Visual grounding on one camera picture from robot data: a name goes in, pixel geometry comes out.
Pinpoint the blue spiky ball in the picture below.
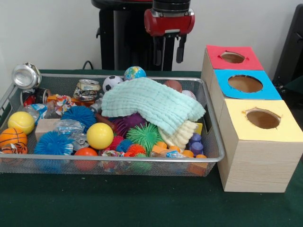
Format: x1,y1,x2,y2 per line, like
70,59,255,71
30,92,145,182
34,131,74,156
61,105,98,133

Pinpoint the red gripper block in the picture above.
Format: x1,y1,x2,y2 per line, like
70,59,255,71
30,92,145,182
143,9,196,67

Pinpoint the crushed silver drink can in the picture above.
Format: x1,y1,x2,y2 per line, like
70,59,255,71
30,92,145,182
11,62,43,90

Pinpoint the mint green cloth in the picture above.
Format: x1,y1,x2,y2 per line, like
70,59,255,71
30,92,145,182
101,77,206,136

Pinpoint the dark green table cloth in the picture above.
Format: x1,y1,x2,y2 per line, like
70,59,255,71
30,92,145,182
0,69,303,227

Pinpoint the smooth yellow ball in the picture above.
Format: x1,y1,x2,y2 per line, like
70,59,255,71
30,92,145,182
86,122,115,150

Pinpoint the cream waffle cloth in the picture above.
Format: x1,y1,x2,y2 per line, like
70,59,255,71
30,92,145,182
158,120,199,151

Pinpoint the yellow tennis ball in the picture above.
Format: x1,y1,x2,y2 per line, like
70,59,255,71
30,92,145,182
8,111,36,135

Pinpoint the wooden three-hole box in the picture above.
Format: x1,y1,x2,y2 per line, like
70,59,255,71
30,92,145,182
200,44,303,192

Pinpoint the black upright stand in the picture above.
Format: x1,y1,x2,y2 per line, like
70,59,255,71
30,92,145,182
272,4,303,83

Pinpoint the green spiky ball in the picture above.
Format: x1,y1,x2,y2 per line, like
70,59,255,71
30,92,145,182
125,122,164,156

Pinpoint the orange striped tiger plush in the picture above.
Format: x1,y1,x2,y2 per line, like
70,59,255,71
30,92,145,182
1,143,28,155

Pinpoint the orange basketball toy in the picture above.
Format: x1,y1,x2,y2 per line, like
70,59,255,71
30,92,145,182
0,127,28,149

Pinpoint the shallow clear mesh bin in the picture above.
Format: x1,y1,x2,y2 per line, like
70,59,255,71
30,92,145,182
0,73,225,177

